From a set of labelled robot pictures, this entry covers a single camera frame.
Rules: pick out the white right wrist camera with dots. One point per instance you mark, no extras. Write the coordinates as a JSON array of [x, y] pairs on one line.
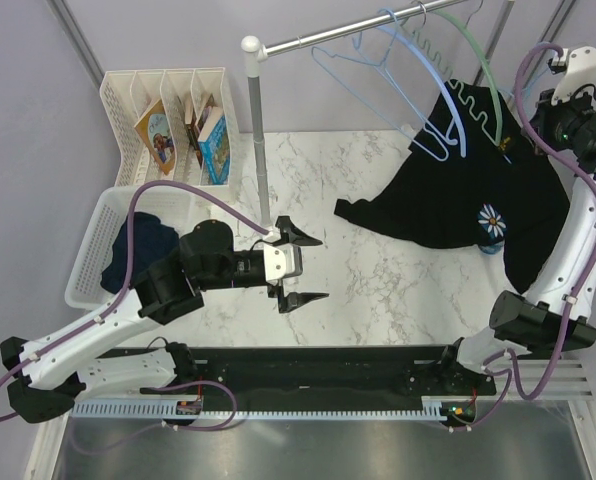
[[578, 68]]

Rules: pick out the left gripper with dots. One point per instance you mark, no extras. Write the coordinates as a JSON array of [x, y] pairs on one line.
[[294, 235]]

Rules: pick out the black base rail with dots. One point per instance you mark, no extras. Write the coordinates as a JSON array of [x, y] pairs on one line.
[[346, 376]]

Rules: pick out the white slotted cable duct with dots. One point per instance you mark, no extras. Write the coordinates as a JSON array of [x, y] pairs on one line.
[[173, 409]]

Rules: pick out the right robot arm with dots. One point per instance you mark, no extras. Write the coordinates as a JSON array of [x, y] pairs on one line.
[[552, 315]]

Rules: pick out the metal clothes rack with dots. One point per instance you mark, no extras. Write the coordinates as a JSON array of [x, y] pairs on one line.
[[255, 52]]

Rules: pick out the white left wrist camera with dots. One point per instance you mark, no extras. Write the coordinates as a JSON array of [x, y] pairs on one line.
[[282, 257]]

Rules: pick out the blue illustrated book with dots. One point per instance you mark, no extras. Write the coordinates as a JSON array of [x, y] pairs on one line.
[[214, 146]]

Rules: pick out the white file organizer rack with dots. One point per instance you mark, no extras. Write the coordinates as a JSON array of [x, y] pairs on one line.
[[126, 95]]

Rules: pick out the white plastic laundry basket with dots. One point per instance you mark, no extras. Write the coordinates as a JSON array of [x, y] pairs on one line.
[[171, 206]]

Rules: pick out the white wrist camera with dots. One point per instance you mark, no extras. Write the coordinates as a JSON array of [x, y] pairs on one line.
[[578, 68], [282, 257]]

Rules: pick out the dark thin book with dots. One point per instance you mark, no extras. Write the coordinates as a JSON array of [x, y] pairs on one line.
[[194, 123]]

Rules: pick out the green plastic curved hanger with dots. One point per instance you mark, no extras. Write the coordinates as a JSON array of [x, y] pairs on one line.
[[485, 69]]

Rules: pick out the orange illustrated book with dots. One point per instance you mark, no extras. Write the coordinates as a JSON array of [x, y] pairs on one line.
[[154, 130]]

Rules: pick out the blue round container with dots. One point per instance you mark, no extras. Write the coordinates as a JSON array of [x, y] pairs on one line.
[[491, 249]]

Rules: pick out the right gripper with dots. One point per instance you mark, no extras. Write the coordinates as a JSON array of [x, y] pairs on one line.
[[547, 113]]

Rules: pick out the black t-shirt with daisy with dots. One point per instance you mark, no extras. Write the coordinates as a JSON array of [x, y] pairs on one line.
[[484, 195]]

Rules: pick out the navy blue cloth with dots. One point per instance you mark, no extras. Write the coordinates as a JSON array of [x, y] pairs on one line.
[[152, 241]]

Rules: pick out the blue plastic curved hanger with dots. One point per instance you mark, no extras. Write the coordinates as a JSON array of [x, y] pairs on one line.
[[455, 133]]

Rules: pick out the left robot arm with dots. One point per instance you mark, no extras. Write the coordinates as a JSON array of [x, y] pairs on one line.
[[53, 374]]

